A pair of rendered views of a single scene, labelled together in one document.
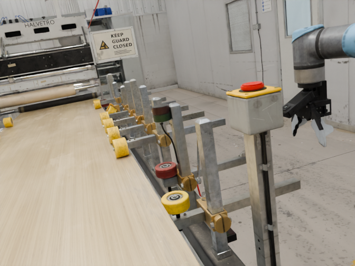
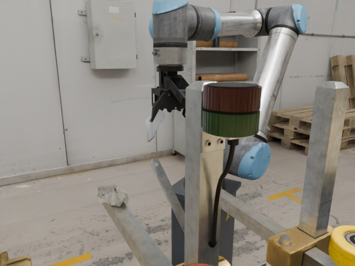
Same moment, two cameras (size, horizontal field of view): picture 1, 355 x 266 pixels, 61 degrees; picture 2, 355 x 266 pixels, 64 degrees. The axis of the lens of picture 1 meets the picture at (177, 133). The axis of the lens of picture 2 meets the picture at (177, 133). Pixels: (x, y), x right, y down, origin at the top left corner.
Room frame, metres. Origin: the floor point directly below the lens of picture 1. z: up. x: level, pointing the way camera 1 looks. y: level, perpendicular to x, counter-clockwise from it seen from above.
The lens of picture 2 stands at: (1.13, 0.32, 1.16)
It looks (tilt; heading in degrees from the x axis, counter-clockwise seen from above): 15 degrees down; 256
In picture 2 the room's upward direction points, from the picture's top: straight up
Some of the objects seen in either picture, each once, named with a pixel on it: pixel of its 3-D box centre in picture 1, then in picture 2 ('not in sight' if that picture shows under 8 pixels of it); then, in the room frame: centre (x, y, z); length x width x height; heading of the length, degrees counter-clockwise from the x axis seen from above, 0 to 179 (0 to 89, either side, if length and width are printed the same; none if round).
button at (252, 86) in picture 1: (252, 88); not in sight; (0.53, -0.14, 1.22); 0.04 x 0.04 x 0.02
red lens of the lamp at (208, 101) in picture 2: (160, 109); (231, 96); (1.00, 0.04, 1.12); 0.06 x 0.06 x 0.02
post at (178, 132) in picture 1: (184, 168); (201, 255); (1.02, 0.00, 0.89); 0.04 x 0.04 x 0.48; 16
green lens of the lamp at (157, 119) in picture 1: (161, 116); (230, 119); (1.00, 0.04, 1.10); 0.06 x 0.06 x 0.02
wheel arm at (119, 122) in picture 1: (149, 115); not in sight; (1.79, 0.15, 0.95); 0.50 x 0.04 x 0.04; 106
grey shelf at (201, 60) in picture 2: not in sight; (215, 91); (-0.08, -2.79, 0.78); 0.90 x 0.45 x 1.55; 15
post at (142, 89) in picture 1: (150, 132); not in sight; (1.50, 0.13, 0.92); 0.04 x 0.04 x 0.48; 16
